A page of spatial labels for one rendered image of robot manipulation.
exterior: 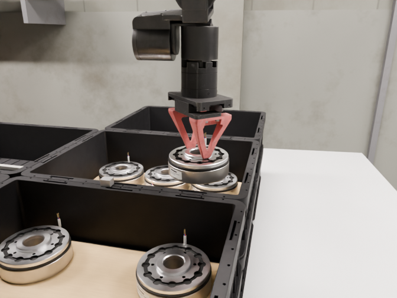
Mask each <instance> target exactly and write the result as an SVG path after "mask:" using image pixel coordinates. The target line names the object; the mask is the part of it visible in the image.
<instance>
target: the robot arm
mask: <svg viewBox="0 0 397 298"><path fill-rule="evenodd" d="M176 2H177V4H178V5H179V7H180V8H181V9H170V10H166V9H165V11H153V12H147V11H145V12H143V13H141V14H139V15H138V16H136V17H135V18H134V19H133V20H132V28H133V29H132V48H133V52H134V56H135V58H136V59H137V60H155V61H174V60H175V58H176V55H178V54H179V50H180V27H181V91H175V92H168V100H169V101H170V100H174V101H175V108H168V112H169V114H170V116H171V118H172V119H173V121H174V123H175V126H176V127H177V129H178V131H179V133H180V135H181V137H182V139H183V141H184V143H185V145H186V148H187V149H188V148H191V147H196V144H197V145H198V148H199V150H200V154H201V156H202V158H203V159H205V158H210V157H211V155H212V153H213V151H214V148H215V146H216V144H217V142H218V140H219V138H220V137H221V135H222V134H223V132H224V130H225V129H226V127H227V126H228V124H229V122H230V121H231V119H232V115H231V114H227V113H221V112H223V108H232V107H233V98H230V97H227V96H223V95H219V94H217V68H218V61H212V60H217V59H218V46H219V27H215V26H213V24H212V19H210V18H211V16H212V15H213V13H214V2H215V0H176ZM187 116H189V120H190V124H191V127H192V130H193V134H192V138H191V141H190V140H189V137H188V135H187V132H186V129H185V128H184V125H183V122H182V120H181V119H182V117H187ZM213 124H217V125H216V128H215V130H214V133H213V136H212V138H211V141H210V144H209V146H208V149H206V145H205V142H204V134H203V128H204V126H206V125H213Z"/></svg>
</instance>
